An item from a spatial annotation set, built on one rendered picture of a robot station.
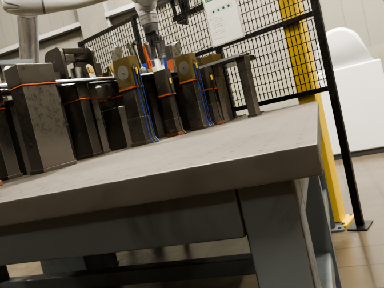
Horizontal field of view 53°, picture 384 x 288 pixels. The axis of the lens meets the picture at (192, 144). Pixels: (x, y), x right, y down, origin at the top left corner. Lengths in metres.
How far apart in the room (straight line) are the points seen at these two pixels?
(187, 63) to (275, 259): 1.32
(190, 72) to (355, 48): 2.69
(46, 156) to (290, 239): 0.87
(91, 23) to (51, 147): 4.50
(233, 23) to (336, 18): 2.88
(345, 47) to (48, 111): 3.40
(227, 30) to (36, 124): 1.45
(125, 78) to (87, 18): 4.23
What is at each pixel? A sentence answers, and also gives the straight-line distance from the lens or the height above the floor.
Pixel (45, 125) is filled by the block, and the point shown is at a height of 0.84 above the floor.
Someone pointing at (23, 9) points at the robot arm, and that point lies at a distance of 2.01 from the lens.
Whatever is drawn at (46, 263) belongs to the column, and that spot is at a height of 0.15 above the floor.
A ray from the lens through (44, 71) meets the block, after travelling 1.31.
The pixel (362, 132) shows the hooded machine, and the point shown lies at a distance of 4.22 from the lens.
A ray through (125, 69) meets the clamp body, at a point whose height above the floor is 1.00.
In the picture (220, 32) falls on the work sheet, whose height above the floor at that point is 1.22.
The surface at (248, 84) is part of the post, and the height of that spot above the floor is 0.85.
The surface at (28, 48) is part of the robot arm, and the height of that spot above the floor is 1.30.
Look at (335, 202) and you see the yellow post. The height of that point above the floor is 0.13.
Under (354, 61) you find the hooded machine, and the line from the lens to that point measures 4.23.
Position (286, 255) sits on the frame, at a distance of 0.57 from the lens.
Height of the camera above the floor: 0.76
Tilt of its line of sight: 4 degrees down
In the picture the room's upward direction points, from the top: 13 degrees counter-clockwise
